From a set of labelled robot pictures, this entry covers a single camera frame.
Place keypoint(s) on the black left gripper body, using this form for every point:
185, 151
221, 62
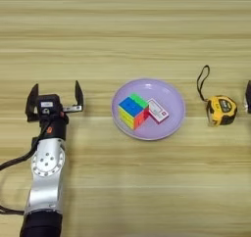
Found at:
54, 128

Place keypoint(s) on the colourful puzzle cube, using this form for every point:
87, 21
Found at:
132, 112

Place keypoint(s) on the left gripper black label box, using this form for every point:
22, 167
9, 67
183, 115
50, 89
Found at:
49, 104

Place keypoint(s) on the yellow black tape measure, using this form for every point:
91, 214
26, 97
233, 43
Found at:
222, 112

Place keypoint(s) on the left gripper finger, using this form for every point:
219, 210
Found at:
79, 95
31, 102

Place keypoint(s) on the small red white card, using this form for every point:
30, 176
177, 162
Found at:
158, 111

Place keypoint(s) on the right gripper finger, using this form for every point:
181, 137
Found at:
249, 97

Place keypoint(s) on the purple round plate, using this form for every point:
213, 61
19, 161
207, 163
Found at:
170, 130

